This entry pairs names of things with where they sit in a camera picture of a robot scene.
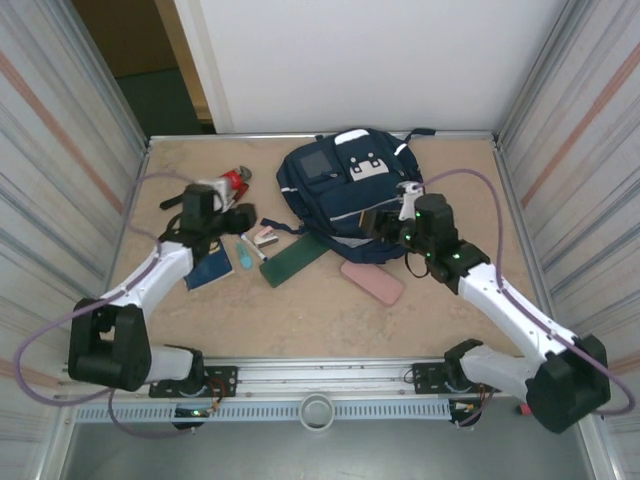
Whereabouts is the tan wooden door frame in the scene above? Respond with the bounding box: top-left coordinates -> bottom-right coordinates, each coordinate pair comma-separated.
153,0 -> 211,121

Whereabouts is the pink stapler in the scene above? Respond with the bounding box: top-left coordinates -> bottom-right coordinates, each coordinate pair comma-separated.
253,224 -> 279,249

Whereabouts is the navy blue backpack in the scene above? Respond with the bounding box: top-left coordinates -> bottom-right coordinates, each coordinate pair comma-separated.
259,127 -> 436,265

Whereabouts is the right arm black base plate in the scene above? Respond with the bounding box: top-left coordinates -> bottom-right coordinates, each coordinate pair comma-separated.
413,360 -> 503,396

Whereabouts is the blue capped marker pen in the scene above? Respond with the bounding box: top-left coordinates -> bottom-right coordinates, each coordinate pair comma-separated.
239,232 -> 269,263

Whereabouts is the white round pipe fitting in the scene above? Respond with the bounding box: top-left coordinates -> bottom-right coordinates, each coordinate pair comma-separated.
299,393 -> 335,430

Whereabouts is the red pipe wrench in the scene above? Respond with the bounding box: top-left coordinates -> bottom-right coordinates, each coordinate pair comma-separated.
159,167 -> 253,211

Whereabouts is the aluminium table frame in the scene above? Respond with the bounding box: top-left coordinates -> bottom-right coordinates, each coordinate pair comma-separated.
53,130 -> 600,405

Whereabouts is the small controller board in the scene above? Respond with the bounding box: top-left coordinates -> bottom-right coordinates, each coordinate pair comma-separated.
173,405 -> 215,420
448,399 -> 485,417

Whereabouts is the small navy notebook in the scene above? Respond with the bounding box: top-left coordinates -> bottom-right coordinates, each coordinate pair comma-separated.
183,238 -> 235,292

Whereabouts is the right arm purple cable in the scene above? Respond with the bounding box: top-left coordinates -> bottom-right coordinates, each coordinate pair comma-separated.
409,168 -> 632,430

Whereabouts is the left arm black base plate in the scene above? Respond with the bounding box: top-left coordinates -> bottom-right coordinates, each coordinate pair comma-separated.
148,364 -> 239,400

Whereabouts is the grey slotted cable duct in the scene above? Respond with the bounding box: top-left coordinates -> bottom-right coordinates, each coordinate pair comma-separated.
73,402 -> 451,422

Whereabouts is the pink pencil case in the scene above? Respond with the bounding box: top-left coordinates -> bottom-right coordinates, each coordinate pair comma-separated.
340,259 -> 405,307

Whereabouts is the brown door panel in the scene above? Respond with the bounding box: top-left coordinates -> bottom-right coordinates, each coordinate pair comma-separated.
72,0 -> 177,79

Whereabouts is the dark green pencil case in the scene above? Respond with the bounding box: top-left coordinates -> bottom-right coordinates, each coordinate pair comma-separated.
258,233 -> 329,290

